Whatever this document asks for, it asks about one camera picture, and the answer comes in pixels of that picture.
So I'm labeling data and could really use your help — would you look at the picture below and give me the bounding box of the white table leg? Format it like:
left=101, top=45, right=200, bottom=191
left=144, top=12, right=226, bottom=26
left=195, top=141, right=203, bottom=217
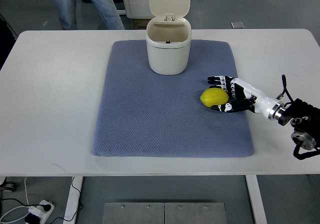
left=245, top=175, right=267, bottom=224
left=63, top=176, right=83, bottom=224

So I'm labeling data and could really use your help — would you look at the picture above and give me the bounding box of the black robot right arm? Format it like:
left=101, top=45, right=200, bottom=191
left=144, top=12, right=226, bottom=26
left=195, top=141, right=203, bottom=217
left=273, top=74, right=320, bottom=160

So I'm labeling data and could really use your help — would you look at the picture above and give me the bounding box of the white cabinet in background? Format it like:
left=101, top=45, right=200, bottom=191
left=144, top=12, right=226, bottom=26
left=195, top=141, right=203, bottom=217
left=108, top=0, right=177, bottom=19

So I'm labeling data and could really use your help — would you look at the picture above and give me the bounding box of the white power cable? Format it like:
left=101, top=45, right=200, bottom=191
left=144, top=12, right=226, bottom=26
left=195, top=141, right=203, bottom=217
left=0, top=175, right=42, bottom=222

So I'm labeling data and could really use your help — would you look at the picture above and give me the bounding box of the black power cable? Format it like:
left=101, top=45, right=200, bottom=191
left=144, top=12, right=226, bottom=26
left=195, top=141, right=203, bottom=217
left=0, top=175, right=83, bottom=224

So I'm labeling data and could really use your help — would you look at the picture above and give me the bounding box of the caster wheel at left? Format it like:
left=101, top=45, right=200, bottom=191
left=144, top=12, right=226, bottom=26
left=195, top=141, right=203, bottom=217
left=0, top=176, right=17, bottom=192

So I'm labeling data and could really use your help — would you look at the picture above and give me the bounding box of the white table leg left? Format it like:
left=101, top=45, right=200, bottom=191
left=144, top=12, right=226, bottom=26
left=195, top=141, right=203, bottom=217
left=63, top=176, right=83, bottom=224

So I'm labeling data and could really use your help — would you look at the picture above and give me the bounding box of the white power strip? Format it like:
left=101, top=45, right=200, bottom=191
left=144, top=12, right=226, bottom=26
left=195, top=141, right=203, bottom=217
left=24, top=200, right=55, bottom=224

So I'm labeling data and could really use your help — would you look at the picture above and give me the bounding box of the metal floor plate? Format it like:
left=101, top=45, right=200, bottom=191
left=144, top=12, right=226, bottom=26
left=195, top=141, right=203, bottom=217
left=102, top=202, right=227, bottom=224

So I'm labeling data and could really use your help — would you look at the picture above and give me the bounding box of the white table leg right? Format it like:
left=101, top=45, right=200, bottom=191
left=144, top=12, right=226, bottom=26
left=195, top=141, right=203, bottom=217
left=245, top=175, right=267, bottom=224

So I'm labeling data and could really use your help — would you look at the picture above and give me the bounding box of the person in blue jeans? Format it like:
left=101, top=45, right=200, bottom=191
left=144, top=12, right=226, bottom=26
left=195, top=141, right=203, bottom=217
left=52, top=0, right=125, bottom=31

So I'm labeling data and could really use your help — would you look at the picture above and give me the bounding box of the white trash bin open lid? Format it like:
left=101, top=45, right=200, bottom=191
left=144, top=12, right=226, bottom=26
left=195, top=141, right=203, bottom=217
left=146, top=0, right=192, bottom=75

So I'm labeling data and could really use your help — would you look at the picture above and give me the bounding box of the cardboard box behind bin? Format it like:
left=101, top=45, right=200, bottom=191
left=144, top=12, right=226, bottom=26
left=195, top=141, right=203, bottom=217
left=133, top=19, right=150, bottom=30

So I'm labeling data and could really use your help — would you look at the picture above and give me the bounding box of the blue textured mat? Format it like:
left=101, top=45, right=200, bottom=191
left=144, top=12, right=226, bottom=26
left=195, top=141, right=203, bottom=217
left=92, top=40, right=255, bottom=158

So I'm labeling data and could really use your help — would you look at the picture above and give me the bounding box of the yellow lemon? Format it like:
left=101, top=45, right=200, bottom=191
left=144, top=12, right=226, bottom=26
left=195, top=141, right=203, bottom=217
left=200, top=87, right=229, bottom=108

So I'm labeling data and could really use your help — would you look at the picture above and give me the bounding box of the grey floor socket plate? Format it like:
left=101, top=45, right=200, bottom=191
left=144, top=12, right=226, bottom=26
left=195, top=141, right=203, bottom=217
left=230, top=21, right=245, bottom=29

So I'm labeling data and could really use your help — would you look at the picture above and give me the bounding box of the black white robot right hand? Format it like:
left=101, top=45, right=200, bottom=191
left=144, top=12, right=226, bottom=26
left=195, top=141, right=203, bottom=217
left=207, top=75, right=284, bottom=120

